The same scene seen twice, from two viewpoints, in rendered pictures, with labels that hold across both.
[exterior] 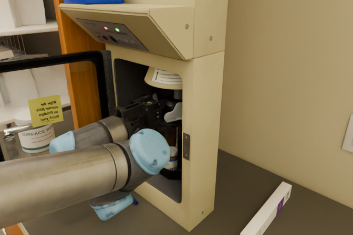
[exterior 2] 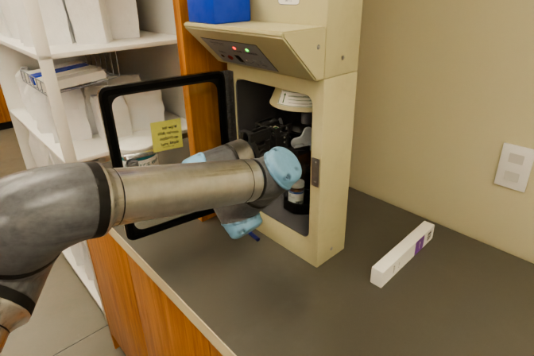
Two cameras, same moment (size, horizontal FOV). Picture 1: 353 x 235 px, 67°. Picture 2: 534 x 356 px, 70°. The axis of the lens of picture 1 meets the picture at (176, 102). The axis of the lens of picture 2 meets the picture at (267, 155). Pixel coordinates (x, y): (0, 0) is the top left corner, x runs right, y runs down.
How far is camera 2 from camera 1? 23 cm
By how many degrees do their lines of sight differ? 4
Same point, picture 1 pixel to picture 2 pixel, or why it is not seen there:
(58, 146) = not seen: hidden behind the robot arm
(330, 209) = (478, 251)
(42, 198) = (201, 193)
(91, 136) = (220, 156)
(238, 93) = (375, 120)
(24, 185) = (189, 181)
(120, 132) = (247, 155)
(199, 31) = (330, 52)
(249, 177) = (387, 218)
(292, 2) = (439, 13)
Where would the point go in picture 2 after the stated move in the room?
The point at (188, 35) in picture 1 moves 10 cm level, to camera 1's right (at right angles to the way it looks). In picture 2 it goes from (320, 56) to (373, 55)
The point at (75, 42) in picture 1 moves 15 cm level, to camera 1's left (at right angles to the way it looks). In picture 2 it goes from (195, 62) to (138, 63)
